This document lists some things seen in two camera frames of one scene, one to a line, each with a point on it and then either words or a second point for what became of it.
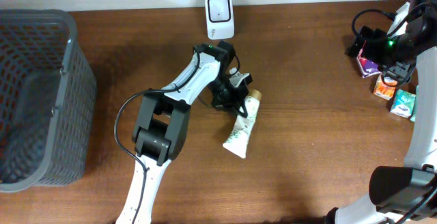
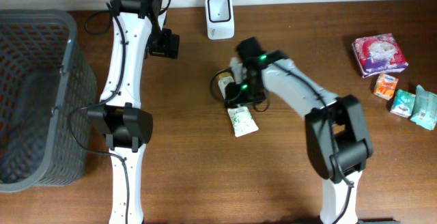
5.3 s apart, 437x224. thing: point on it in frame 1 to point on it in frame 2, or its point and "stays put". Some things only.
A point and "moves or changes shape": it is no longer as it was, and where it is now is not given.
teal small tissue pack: x=403 y=104 stays put
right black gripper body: x=383 y=51 to x=249 y=92
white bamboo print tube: x=237 y=139 moves or changes shape
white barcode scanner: x=220 y=17 stays put
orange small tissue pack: x=383 y=89 stays put
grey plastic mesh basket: x=48 y=93 stays put
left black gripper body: x=227 y=94 to x=162 y=42
